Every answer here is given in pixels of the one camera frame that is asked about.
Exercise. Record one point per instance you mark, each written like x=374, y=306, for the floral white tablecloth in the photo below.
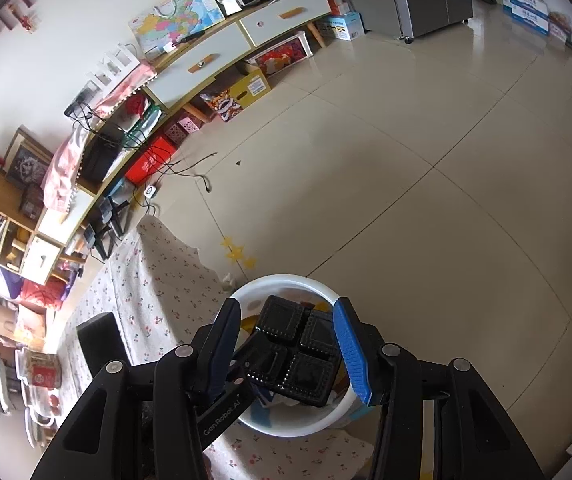
x=166, y=285

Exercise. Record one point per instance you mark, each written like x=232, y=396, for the framed picture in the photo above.
x=28, y=165

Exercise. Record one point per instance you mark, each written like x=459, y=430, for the white power strip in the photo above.
x=151, y=193

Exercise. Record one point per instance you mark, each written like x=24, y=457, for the yellow cardboard carton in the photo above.
x=253, y=87

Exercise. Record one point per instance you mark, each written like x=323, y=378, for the black plastic tray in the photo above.
x=278, y=317

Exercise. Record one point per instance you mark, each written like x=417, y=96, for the pink checked cloth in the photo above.
x=126, y=87

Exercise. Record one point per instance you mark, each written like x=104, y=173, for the colourful map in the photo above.
x=176, y=15

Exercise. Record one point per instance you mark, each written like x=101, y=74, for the white plastic bucket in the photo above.
x=276, y=282

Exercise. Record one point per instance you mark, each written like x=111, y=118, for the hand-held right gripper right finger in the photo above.
x=351, y=355

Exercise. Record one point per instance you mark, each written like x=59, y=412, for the brown cardboard box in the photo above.
x=16, y=320

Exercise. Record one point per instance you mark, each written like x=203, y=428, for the yellow packet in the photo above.
x=248, y=324

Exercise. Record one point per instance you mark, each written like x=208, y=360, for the red gift box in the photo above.
x=148, y=160

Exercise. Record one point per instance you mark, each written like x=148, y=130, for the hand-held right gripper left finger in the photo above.
x=226, y=342

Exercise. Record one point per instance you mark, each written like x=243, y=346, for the white photo frame rack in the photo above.
x=113, y=65

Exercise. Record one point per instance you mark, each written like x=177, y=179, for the long white wooden cabinet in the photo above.
x=176, y=82

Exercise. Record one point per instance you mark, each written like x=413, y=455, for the purple cloth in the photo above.
x=11, y=277

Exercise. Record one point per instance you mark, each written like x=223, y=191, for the yellow star floor stickers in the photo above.
x=238, y=252

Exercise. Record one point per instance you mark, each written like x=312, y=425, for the pink patterned box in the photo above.
x=183, y=129

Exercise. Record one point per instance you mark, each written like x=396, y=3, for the red cloth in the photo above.
x=41, y=292

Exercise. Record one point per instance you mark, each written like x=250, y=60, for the red white printed carton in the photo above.
x=41, y=371

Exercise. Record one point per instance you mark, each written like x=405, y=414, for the blue white tissue carton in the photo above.
x=343, y=25

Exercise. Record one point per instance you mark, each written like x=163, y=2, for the black box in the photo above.
x=101, y=157

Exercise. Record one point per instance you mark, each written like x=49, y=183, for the orange white box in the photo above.
x=338, y=2

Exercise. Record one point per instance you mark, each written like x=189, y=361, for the white storage bin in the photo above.
x=281, y=55

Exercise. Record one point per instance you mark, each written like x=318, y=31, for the black electronic devices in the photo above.
x=106, y=225

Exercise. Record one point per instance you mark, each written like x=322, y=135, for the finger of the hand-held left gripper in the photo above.
x=248, y=355

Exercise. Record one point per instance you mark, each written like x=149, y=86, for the orange patterned snack box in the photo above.
x=221, y=105

